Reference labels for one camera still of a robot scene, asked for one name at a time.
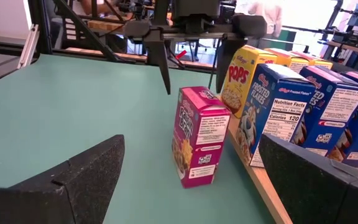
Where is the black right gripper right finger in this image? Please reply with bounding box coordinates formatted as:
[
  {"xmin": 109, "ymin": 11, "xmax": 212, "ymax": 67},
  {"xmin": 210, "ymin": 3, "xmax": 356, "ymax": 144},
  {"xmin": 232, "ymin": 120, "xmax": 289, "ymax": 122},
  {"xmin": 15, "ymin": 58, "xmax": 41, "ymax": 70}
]
[{"xmin": 259, "ymin": 133, "xmax": 358, "ymax": 224}]

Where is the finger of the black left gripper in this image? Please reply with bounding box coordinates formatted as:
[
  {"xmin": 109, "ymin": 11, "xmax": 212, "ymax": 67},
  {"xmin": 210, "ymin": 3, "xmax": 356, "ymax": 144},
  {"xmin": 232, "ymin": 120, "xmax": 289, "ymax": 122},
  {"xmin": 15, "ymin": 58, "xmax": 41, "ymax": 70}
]
[
  {"xmin": 214, "ymin": 35, "xmax": 249, "ymax": 95},
  {"xmin": 142, "ymin": 29, "xmax": 172, "ymax": 96}
]

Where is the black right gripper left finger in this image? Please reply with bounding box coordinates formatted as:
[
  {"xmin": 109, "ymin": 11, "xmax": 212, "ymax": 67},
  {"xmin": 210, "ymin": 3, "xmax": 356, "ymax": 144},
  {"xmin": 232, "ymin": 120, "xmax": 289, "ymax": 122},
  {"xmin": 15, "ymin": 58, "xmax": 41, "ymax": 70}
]
[{"xmin": 0, "ymin": 134, "xmax": 126, "ymax": 224}]

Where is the yellow Pops cereal box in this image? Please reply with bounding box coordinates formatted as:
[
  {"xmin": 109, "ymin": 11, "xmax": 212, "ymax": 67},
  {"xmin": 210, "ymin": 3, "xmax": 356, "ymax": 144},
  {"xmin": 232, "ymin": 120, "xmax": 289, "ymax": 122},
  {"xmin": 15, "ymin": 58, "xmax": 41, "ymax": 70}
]
[
  {"xmin": 290, "ymin": 50, "xmax": 334, "ymax": 71},
  {"xmin": 221, "ymin": 44, "xmax": 278, "ymax": 119},
  {"xmin": 264, "ymin": 47, "xmax": 310, "ymax": 74}
]

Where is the pink Raisin Bran cereal box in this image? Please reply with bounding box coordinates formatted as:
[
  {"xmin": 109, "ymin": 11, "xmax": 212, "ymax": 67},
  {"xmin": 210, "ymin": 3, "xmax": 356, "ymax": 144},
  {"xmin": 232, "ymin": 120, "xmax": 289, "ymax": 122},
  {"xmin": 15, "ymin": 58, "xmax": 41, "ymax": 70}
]
[{"xmin": 172, "ymin": 86, "xmax": 232, "ymax": 189}]

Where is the person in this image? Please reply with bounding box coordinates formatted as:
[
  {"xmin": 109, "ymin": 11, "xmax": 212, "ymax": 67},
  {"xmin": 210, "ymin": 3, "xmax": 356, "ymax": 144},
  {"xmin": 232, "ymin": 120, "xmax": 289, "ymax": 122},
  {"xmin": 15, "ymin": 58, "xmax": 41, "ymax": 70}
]
[{"xmin": 247, "ymin": 0, "xmax": 284, "ymax": 35}]

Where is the green panel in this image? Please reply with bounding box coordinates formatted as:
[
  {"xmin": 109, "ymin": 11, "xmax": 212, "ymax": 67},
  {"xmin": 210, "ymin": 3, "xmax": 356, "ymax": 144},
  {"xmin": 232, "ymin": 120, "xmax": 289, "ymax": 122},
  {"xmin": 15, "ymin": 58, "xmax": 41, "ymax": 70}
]
[{"xmin": 278, "ymin": 29, "xmax": 298, "ymax": 43}]

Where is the green table mat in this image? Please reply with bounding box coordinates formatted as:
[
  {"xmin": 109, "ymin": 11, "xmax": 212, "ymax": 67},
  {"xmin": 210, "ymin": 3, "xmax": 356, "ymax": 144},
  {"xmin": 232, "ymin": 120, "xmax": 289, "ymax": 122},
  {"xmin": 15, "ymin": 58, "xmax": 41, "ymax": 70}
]
[{"xmin": 0, "ymin": 53, "xmax": 276, "ymax": 224}]

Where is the workbench with blue bins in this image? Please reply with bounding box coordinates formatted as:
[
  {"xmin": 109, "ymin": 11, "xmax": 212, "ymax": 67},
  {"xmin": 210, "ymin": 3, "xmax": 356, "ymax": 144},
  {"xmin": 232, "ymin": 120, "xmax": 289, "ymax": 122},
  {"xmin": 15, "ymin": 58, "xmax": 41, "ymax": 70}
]
[{"xmin": 320, "ymin": 37, "xmax": 358, "ymax": 78}]

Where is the wooden shelf with black frame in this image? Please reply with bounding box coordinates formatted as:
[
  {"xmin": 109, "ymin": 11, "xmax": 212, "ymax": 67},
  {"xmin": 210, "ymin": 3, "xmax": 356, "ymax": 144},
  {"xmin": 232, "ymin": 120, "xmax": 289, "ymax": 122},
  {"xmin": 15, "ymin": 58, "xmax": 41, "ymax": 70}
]
[{"xmin": 208, "ymin": 39, "xmax": 358, "ymax": 224}]

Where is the silver aluminium bracket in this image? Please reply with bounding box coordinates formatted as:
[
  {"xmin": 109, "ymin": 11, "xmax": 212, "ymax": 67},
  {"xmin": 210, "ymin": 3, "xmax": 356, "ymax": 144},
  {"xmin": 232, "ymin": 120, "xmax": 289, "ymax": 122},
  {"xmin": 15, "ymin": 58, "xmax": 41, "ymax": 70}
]
[{"xmin": 17, "ymin": 24, "xmax": 40, "ymax": 70}]

